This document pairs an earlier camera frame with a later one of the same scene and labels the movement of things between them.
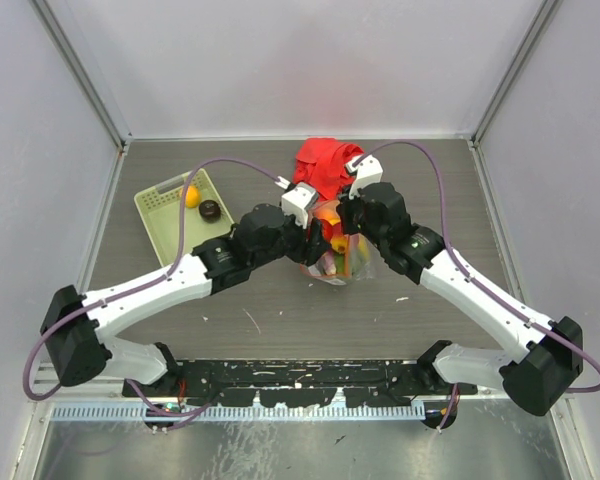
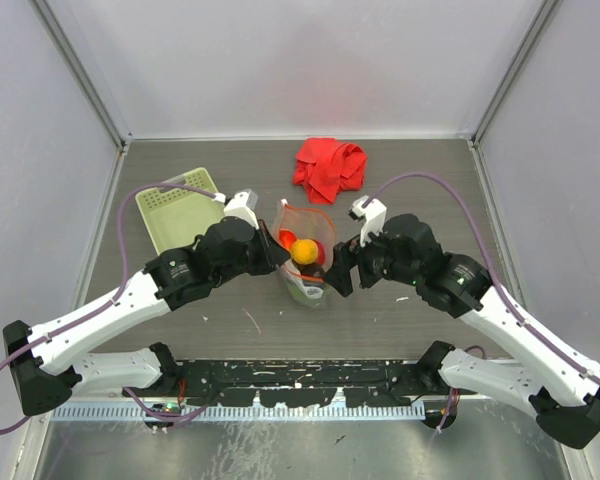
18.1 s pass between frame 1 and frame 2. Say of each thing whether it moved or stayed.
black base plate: stayed
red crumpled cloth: stayed
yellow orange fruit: moved
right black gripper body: moved
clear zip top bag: moved
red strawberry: moved
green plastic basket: stayed
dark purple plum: moved
